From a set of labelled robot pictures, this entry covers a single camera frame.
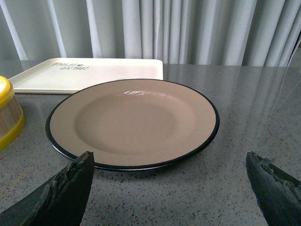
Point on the grey pleated curtain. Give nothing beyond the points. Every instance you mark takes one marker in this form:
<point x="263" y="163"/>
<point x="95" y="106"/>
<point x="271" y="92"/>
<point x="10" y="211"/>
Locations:
<point x="203" y="32"/>

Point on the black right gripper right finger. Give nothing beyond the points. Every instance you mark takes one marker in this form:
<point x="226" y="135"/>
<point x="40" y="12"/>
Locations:
<point x="278" y="194"/>

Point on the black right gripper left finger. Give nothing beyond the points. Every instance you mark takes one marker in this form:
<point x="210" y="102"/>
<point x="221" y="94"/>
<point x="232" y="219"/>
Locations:
<point x="61" y="201"/>

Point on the beige plate black rim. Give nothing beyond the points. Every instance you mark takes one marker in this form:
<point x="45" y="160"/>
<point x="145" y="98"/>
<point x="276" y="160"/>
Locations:
<point x="131" y="125"/>

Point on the white rectangular tray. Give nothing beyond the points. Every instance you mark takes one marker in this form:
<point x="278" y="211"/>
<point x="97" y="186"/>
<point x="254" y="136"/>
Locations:
<point x="69" y="75"/>

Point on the bamboo steamer yellow rims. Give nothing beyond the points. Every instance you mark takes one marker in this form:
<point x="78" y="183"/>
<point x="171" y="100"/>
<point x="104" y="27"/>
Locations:
<point x="12" y="119"/>

